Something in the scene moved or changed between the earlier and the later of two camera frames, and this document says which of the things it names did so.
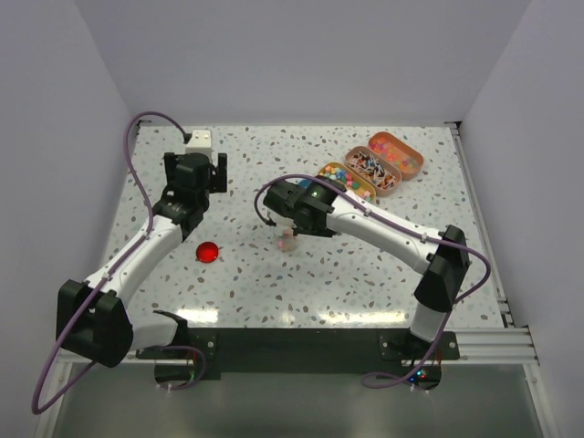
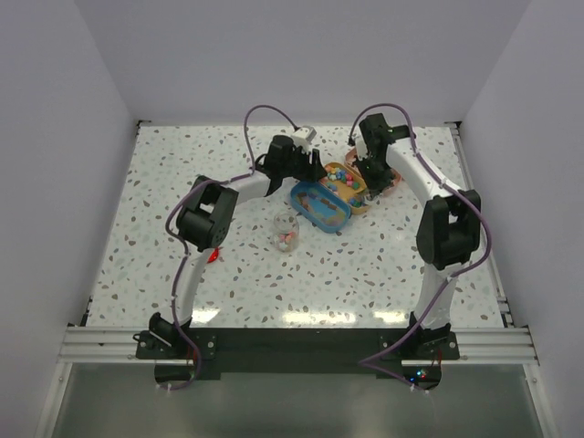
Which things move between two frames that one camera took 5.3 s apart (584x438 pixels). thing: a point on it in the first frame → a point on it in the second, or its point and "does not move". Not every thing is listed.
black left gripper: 217,180 → 311,171
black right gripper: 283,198 → 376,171
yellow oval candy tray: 350,179 does not move
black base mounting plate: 302,354 does not move
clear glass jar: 284,239 does not move
